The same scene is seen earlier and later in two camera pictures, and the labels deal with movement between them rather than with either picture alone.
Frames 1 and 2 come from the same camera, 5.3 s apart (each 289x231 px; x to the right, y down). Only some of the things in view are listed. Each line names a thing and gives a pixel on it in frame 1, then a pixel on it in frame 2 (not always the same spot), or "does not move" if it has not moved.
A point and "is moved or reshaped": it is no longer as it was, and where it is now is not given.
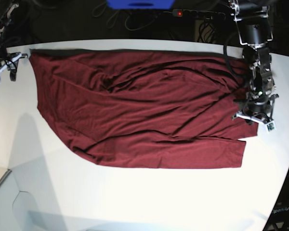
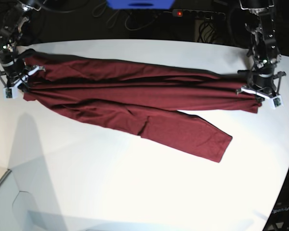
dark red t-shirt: (146, 109) is moved or reshaped
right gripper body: (261, 117) to (262, 82)
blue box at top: (140, 4) does not move
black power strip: (198, 14) does not move
